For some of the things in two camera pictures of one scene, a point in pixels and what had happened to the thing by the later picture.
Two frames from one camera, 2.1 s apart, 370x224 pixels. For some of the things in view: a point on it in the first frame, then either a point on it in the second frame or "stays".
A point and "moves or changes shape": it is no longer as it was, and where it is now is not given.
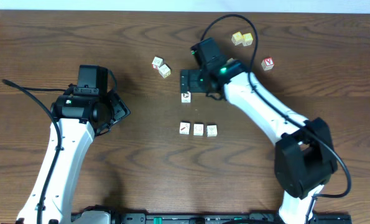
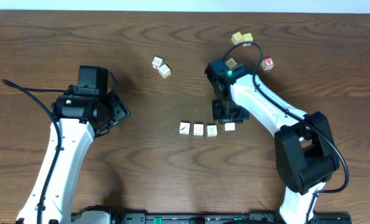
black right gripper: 194,86 → 218,116
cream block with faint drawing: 211,130 moves or changes shape
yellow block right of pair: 247,39 stays
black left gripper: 117,109 stays
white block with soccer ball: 186,97 → 229,126
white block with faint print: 198,129 stays
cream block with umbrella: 164,71 stays
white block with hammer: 185,127 stays
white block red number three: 157,62 stays
